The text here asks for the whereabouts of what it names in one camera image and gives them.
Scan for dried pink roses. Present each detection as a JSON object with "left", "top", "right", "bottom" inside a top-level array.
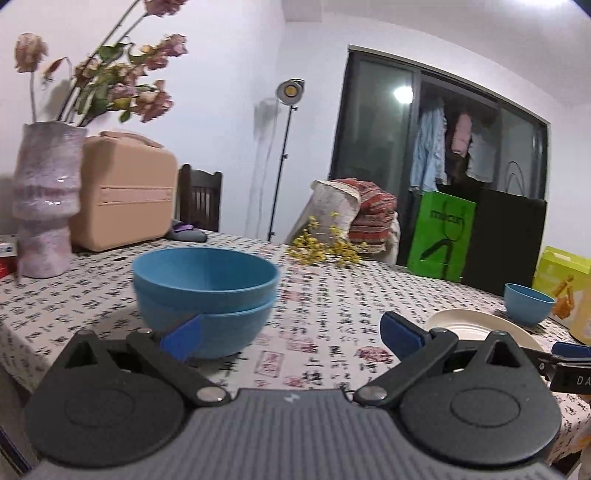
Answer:
[{"left": 14, "top": 0, "right": 190, "bottom": 127}]

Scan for black framed glass door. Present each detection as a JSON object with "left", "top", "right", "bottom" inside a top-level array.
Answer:
[{"left": 329, "top": 45, "right": 552, "bottom": 278}]

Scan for calligraphy print tablecloth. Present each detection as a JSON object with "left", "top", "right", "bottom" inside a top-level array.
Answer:
[{"left": 0, "top": 230, "right": 591, "bottom": 467}]

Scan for pink speckled vase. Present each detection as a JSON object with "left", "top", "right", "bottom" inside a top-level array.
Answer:
[{"left": 11, "top": 122, "right": 88, "bottom": 279}]

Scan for beige cloth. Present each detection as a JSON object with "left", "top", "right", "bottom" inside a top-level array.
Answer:
[{"left": 283, "top": 203, "right": 319, "bottom": 245}]

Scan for green paper bag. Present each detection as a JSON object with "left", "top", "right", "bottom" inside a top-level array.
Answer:
[{"left": 407, "top": 191, "right": 477, "bottom": 282}]

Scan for grey purple cloth pouch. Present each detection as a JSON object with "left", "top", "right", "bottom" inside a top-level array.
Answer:
[{"left": 166, "top": 220, "right": 207, "bottom": 243}]

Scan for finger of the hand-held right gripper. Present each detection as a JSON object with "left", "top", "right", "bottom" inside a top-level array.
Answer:
[{"left": 522, "top": 342, "right": 591, "bottom": 370}]

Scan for black paper bag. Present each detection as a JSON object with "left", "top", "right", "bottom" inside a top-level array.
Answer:
[{"left": 462, "top": 161, "right": 548, "bottom": 297}]

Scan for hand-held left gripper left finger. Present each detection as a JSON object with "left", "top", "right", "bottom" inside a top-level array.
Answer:
[{"left": 60, "top": 314, "right": 232, "bottom": 408}]

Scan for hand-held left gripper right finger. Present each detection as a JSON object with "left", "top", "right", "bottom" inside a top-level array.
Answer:
[{"left": 353, "top": 311, "right": 532, "bottom": 408}]

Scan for light blue hanging shirt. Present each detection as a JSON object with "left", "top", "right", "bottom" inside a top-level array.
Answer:
[{"left": 410, "top": 99, "right": 448, "bottom": 191}]

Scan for pink ribbed suitcase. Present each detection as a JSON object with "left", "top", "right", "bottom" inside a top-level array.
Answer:
[{"left": 69, "top": 131, "right": 178, "bottom": 252}]

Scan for dark wooden chair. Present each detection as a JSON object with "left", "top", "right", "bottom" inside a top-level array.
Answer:
[{"left": 178, "top": 164, "right": 223, "bottom": 232}]

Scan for cream plate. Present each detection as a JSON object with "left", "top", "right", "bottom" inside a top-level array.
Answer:
[{"left": 424, "top": 308, "right": 546, "bottom": 354}]

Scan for black light stand with lamp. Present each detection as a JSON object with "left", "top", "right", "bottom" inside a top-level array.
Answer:
[{"left": 267, "top": 78, "right": 305, "bottom": 241}]

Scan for yellow-green snack box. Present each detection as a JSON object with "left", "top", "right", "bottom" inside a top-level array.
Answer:
[{"left": 533, "top": 246, "right": 591, "bottom": 344}]

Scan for pink hanging garment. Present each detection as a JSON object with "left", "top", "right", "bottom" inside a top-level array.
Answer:
[{"left": 450, "top": 113, "right": 472, "bottom": 155}]

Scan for blue bowl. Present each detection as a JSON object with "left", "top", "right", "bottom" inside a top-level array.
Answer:
[
  {"left": 136, "top": 295, "right": 277, "bottom": 361},
  {"left": 131, "top": 247, "right": 281, "bottom": 315},
  {"left": 504, "top": 283, "right": 556, "bottom": 324}
]

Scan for white hanging garment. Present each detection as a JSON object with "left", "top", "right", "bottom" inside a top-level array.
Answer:
[{"left": 466, "top": 134, "right": 497, "bottom": 181}]

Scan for yellow flower branch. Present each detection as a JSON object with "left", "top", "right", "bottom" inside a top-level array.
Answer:
[{"left": 286, "top": 211, "right": 370, "bottom": 268}]

